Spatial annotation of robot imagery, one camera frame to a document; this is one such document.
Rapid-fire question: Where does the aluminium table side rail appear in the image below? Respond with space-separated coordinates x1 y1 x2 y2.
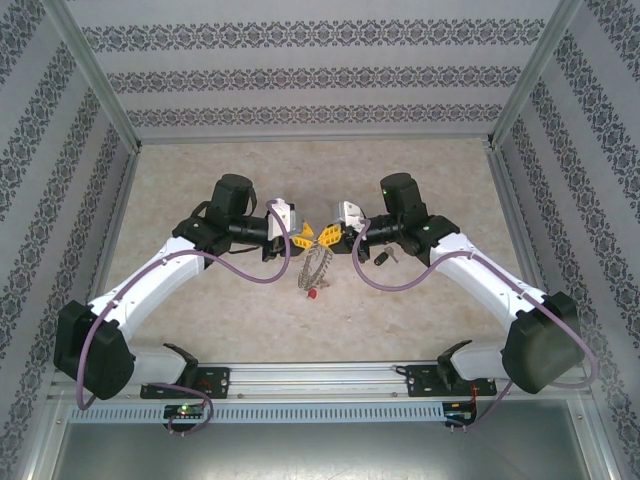
483 142 596 396
47 144 144 399

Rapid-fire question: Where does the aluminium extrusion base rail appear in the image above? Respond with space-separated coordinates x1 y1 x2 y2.
49 360 594 401

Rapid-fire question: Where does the small controller circuit board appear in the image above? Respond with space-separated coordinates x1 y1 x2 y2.
444 399 479 421
164 403 206 419

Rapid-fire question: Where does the steel disc with split rings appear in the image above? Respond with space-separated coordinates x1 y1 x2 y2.
297 247 334 292

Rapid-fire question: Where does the aluminium frame post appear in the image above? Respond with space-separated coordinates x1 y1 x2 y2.
485 0 586 150
42 0 144 154

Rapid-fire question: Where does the grey slotted cable duct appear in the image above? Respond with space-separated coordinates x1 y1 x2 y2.
67 402 474 424

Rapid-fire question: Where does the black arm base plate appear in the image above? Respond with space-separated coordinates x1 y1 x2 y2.
407 363 499 399
141 366 231 400

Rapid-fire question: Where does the grey sheet metal shelf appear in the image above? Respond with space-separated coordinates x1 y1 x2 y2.
19 399 621 480

